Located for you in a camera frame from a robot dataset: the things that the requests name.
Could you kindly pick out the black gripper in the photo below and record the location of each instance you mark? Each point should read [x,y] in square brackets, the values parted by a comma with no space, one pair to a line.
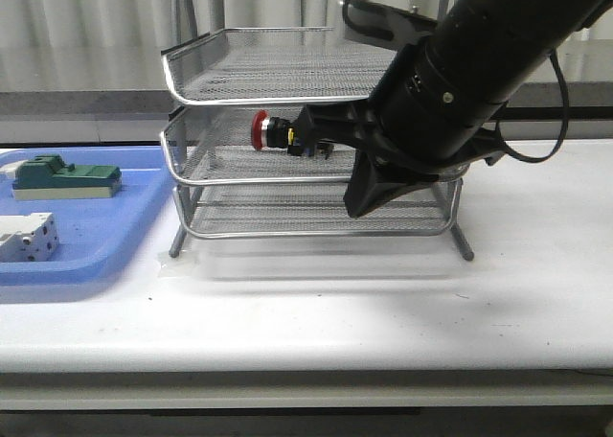
[382,171]

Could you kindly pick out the red emergency stop push button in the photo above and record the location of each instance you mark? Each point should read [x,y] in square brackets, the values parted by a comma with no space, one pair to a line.
[278,133]

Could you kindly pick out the silver mesh tray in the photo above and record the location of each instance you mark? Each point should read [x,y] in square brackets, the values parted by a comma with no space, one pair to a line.
[206,146]
[298,65]
[258,211]

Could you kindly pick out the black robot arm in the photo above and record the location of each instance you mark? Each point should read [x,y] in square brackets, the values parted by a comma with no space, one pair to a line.
[426,115]

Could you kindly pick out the grey stone counter ledge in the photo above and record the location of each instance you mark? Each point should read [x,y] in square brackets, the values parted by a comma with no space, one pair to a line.
[130,80]

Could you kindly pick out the blue plastic tray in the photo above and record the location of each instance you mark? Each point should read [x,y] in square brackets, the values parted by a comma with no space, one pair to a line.
[96,236]

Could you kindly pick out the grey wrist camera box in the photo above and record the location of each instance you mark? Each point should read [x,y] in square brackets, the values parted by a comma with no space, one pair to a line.
[379,25]

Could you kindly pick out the silver metal rack frame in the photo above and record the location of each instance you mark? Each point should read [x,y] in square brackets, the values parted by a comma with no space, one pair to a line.
[184,30]

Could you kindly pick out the green and beige switch block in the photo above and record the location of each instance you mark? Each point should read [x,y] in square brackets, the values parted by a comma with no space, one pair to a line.
[48,176]

